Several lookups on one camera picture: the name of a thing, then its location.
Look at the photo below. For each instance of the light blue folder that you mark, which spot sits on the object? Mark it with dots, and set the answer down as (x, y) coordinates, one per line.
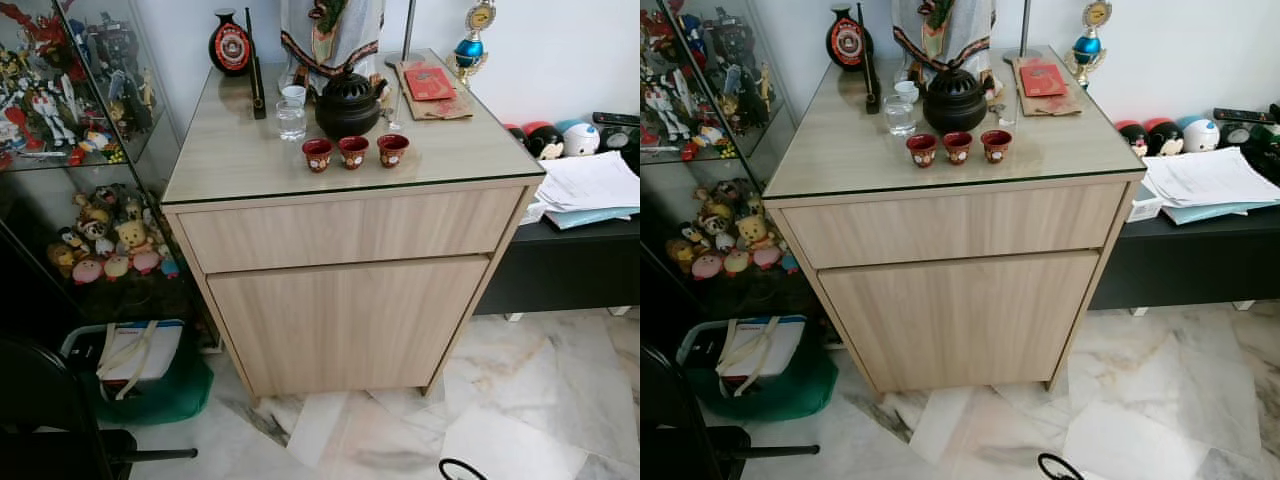
(1210, 213)
(600, 216)

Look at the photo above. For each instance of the white paper stack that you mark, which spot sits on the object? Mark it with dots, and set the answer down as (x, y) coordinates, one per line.
(590, 180)
(1210, 175)

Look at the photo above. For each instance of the black low cabinet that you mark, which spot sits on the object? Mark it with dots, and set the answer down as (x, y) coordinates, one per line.
(560, 265)
(1180, 260)

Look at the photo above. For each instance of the small white box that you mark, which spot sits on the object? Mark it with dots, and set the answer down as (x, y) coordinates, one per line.
(1144, 205)
(534, 211)

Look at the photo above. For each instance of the yellow bear plush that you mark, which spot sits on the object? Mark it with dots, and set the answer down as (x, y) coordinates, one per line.
(752, 231)
(131, 236)

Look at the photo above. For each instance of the white blue round plush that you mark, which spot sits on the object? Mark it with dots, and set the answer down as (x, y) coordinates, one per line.
(1200, 133)
(579, 137)

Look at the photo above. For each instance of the black remote control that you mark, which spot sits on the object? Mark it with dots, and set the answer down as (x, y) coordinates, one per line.
(615, 118)
(1240, 115)

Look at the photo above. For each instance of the white robot figure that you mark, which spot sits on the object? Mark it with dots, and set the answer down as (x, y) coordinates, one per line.
(45, 108)
(662, 108)

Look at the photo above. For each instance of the black round plush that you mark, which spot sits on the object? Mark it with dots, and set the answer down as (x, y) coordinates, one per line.
(545, 144)
(1166, 139)

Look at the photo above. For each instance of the red round plush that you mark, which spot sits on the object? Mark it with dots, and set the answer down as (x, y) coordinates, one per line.
(537, 126)
(1157, 122)

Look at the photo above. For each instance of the white tote bag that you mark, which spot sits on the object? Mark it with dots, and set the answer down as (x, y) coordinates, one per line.
(775, 350)
(150, 355)

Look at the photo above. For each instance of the glass display cabinet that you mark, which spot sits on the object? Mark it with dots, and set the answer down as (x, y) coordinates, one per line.
(165, 160)
(790, 150)

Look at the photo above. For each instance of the black chair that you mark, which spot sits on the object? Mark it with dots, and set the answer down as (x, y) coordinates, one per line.
(40, 420)
(670, 430)

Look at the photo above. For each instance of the red robot figure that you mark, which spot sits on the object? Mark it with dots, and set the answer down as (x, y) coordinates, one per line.
(660, 32)
(35, 40)

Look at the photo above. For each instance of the dark robot figure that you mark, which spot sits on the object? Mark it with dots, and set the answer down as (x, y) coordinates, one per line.
(112, 52)
(735, 52)

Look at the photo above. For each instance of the green plastic basket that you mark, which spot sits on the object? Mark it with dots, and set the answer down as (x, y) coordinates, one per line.
(800, 390)
(170, 400)

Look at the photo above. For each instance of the gold trophy blue ball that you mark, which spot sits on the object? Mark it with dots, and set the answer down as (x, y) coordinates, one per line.
(469, 50)
(1086, 47)

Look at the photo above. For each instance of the red booklet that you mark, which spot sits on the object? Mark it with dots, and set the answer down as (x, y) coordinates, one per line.
(1042, 80)
(430, 84)

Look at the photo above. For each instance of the small red cup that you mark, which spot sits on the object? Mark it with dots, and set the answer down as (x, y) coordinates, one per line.
(353, 152)
(922, 151)
(957, 148)
(392, 150)
(996, 146)
(317, 155)

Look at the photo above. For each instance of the black vase red label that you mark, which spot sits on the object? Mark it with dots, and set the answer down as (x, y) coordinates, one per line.
(230, 50)
(848, 42)

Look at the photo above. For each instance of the clear drinking glass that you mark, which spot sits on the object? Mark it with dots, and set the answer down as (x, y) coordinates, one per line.
(291, 125)
(900, 118)

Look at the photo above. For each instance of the light wooden cabinet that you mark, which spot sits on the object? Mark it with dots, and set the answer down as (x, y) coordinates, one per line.
(960, 320)
(350, 320)

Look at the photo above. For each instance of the small white cup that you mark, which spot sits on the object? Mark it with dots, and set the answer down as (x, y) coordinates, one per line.
(294, 95)
(906, 90)

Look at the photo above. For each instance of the metal lamp stand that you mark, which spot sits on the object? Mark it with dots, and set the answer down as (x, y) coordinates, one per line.
(407, 30)
(1026, 25)

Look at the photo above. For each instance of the black incense burner pot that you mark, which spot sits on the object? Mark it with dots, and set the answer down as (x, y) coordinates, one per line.
(955, 105)
(348, 110)

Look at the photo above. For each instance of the robed deity statue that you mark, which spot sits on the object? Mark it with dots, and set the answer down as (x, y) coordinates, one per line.
(330, 40)
(945, 40)

